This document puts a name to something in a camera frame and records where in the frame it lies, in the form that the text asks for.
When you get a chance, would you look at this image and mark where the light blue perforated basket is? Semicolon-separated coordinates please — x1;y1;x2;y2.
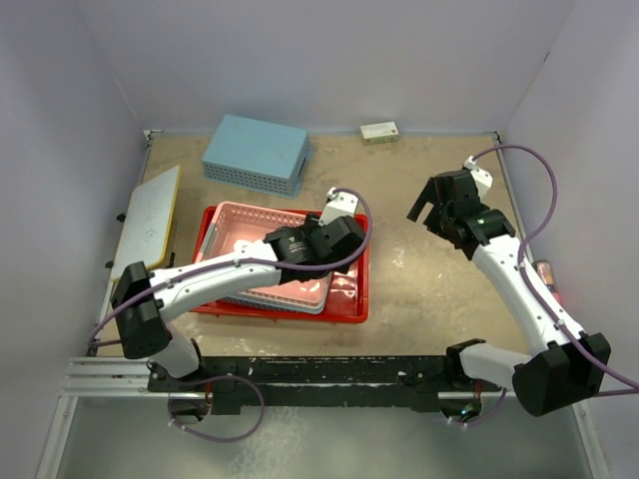
202;115;313;198

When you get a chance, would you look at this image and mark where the pink perforated basket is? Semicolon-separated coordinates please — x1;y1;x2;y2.
194;202;330;313

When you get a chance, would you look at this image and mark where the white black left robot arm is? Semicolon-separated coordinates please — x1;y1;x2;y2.
111;215;370;391

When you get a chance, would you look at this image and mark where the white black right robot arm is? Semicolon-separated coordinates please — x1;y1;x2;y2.
407;169;611;417

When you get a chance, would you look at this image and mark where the red plastic tray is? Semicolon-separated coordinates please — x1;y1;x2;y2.
193;206;369;323

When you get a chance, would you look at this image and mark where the small white green box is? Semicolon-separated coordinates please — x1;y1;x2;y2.
359;122;399;146

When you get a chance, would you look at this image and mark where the pink capped bottle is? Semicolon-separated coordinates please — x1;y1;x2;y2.
532;259;562;303

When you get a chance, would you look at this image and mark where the yellow framed whiteboard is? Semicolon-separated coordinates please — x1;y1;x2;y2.
110;166;181;281

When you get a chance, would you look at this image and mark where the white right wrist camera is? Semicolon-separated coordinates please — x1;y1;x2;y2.
462;156;493;200

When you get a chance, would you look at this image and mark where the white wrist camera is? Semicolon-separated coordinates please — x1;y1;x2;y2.
319;188;358;226
462;156;493;200

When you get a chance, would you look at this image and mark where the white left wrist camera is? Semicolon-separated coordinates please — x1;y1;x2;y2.
319;188;358;226

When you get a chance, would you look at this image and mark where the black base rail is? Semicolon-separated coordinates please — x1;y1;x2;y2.
149;355;497;415

